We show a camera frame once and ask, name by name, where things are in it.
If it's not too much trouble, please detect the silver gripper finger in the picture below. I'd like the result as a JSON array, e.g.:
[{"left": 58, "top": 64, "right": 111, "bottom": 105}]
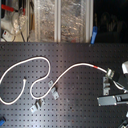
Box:
[{"left": 106, "top": 68, "right": 115, "bottom": 78}]

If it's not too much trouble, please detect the blue object bottom left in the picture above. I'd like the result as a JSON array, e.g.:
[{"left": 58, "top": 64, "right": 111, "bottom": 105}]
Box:
[{"left": 0, "top": 116, "right": 6, "bottom": 126}]

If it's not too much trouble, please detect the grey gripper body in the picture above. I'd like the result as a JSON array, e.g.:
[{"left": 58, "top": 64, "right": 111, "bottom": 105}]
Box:
[{"left": 122, "top": 61, "right": 128, "bottom": 74}]

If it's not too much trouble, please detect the grey cable clip lower middle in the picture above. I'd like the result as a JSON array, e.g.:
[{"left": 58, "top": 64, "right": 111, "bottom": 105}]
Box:
[{"left": 51, "top": 88, "right": 59, "bottom": 100}]

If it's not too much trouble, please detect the white device with red cable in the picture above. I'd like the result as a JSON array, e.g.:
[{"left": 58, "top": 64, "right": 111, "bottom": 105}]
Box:
[{"left": 0, "top": 0, "right": 27, "bottom": 42}]

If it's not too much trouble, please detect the grey cable clip left pair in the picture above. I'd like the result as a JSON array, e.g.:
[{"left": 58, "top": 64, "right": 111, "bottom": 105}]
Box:
[{"left": 30, "top": 99, "right": 45, "bottom": 113}]

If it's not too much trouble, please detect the grey cable clip upper middle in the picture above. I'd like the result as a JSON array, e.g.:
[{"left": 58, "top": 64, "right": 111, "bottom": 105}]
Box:
[{"left": 48, "top": 80, "right": 53, "bottom": 88}]

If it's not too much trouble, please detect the blue clamp handle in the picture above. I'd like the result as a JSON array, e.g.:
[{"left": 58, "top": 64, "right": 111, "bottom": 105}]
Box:
[{"left": 90, "top": 26, "right": 98, "bottom": 44}]

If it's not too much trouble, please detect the grey clip bracket right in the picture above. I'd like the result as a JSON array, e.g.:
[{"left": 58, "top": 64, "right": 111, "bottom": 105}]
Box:
[{"left": 103, "top": 77, "right": 110, "bottom": 96}]

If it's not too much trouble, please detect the clear plastic panel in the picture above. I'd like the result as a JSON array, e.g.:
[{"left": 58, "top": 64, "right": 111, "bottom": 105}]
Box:
[{"left": 34, "top": 0, "right": 93, "bottom": 43}]

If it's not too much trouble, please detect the white cable with red mark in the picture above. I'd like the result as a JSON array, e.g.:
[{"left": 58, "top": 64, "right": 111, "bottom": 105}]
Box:
[{"left": 0, "top": 56, "right": 127, "bottom": 106}]

